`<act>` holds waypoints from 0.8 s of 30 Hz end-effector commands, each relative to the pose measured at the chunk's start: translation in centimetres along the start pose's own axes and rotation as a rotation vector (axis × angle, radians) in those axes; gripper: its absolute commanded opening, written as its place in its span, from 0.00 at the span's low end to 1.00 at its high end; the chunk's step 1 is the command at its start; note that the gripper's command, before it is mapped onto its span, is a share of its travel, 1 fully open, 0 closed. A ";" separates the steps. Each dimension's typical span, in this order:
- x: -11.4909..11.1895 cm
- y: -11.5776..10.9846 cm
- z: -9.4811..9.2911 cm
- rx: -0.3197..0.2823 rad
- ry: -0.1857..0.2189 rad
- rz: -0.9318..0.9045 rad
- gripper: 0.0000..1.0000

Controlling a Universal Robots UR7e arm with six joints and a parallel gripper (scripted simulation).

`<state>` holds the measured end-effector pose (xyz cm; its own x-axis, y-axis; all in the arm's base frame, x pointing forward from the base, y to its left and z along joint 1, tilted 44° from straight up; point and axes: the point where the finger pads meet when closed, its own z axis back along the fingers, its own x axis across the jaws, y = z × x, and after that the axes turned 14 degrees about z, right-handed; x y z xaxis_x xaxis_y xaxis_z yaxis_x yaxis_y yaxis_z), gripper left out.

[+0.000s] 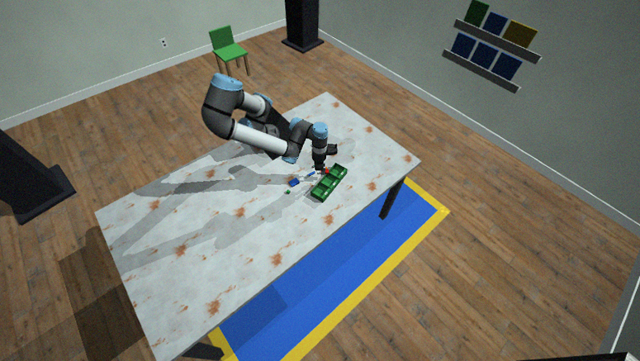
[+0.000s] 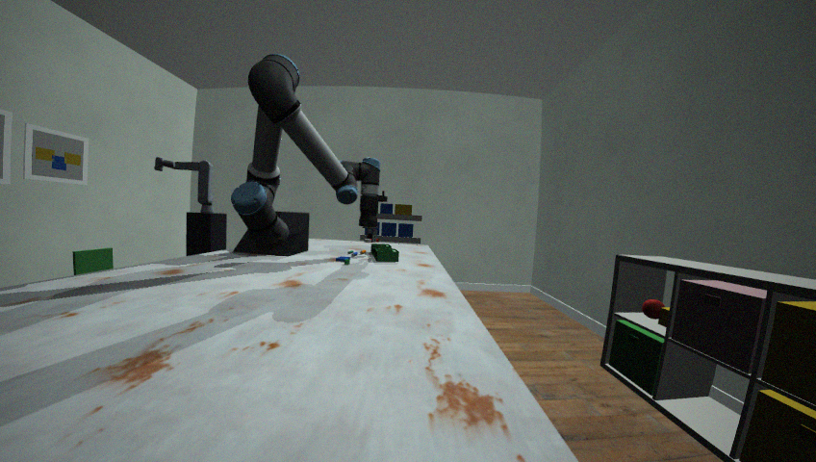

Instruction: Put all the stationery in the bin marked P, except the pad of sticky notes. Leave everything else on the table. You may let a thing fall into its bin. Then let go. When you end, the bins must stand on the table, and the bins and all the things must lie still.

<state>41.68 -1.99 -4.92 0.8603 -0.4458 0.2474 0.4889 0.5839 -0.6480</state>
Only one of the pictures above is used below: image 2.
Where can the green three-compartment bin rack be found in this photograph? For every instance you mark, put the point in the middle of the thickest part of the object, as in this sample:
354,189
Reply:
384,253

